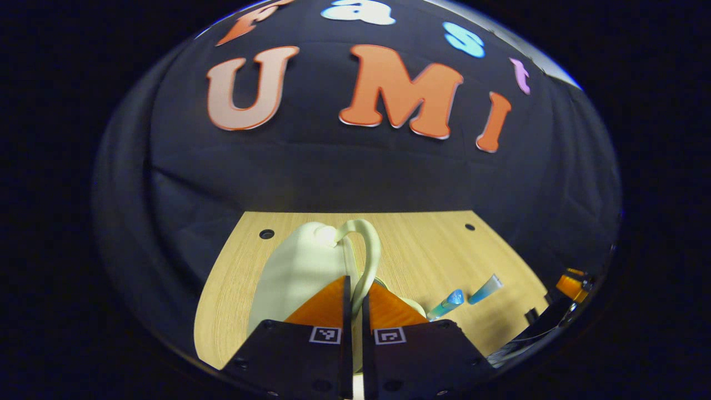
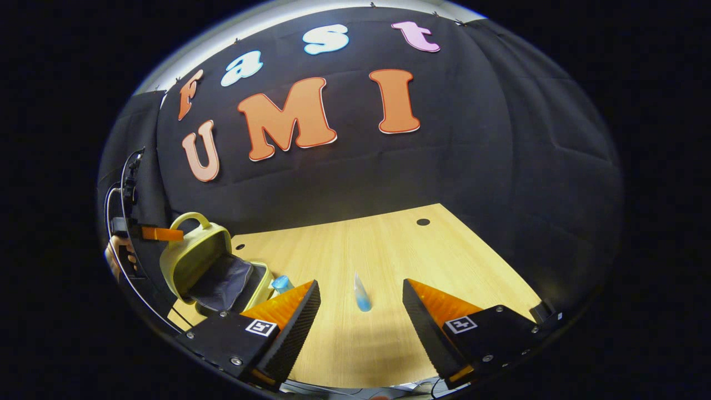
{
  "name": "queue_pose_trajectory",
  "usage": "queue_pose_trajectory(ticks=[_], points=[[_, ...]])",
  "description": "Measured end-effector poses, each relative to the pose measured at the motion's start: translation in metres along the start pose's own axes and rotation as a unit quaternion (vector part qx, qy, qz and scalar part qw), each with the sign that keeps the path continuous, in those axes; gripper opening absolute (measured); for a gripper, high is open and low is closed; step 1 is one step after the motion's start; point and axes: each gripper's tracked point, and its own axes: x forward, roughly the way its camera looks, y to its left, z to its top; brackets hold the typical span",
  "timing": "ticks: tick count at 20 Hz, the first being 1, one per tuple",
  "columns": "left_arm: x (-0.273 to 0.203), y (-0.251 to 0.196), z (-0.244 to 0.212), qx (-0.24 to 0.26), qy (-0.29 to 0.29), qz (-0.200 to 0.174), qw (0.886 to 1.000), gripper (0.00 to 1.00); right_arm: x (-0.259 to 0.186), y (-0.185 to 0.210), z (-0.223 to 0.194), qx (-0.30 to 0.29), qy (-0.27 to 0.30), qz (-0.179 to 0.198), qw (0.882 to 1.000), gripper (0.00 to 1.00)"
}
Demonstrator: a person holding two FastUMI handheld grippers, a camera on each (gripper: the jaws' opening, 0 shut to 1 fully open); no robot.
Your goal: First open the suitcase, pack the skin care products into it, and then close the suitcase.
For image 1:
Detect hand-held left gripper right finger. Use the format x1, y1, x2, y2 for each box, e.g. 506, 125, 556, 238
362, 281, 498, 400

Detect pale yellow suitcase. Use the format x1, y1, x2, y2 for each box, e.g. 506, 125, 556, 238
247, 218, 428, 367

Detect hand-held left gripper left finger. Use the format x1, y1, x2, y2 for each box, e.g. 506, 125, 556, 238
221, 275, 354, 400

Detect white blue skin care tube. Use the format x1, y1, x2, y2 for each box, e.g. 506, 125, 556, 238
468, 274, 504, 306

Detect black backdrop cloth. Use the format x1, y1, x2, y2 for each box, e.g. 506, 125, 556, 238
92, 0, 622, 356

